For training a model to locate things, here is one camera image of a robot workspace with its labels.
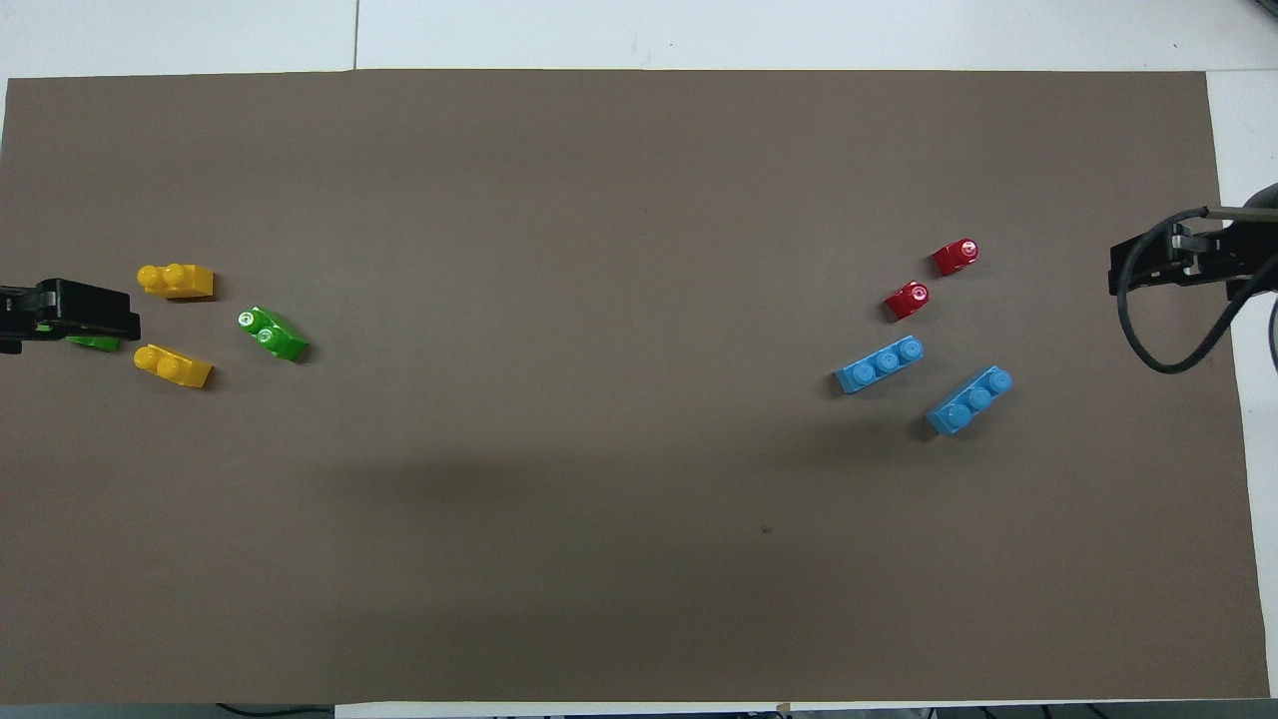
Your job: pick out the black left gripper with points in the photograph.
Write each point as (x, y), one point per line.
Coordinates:
(18, 312)

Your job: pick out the blue three-stud block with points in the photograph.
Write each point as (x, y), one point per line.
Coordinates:
(968, 401)
(879, 365)

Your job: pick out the yellow two-stud block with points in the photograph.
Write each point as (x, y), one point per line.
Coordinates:
(172, 365)
(178, 283)

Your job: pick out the brown table mat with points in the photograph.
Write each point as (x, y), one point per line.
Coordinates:
(639, 499)

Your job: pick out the red one-stud block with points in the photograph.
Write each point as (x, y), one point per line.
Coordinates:
(956, 257)
(907, 300)

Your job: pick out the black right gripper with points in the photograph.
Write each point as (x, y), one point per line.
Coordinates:
(1248, 255)

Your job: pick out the green two-stud block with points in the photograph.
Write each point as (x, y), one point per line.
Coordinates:
(273, 336)
(95, 344)

